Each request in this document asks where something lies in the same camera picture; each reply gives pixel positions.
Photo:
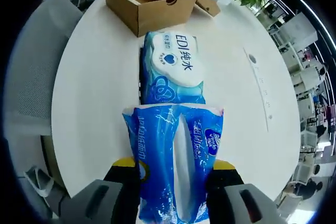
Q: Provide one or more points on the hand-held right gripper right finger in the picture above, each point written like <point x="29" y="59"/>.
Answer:
<point x="223" y="200"/>

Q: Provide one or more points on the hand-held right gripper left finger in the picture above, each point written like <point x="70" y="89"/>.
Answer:
<point x="120" y="197"/>

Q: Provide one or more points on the blue tissue pack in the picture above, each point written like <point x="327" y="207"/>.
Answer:
<point x="157" y="142"/>

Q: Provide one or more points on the blue white wet wipes pack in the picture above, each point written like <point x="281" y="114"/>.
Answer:
<point x="173" y="64"/>

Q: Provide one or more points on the brown cardboard shoe box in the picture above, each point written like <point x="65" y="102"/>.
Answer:
<point x="162" y="14"/>

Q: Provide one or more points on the white paper strip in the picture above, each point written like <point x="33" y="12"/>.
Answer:
<point x="260" y="77"/>

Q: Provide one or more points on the white mesh office chair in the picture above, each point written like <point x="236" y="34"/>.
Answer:
<point x="34" y="64"/>

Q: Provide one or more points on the white square pillar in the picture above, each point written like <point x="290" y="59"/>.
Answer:
<point x="302" y="31"/>

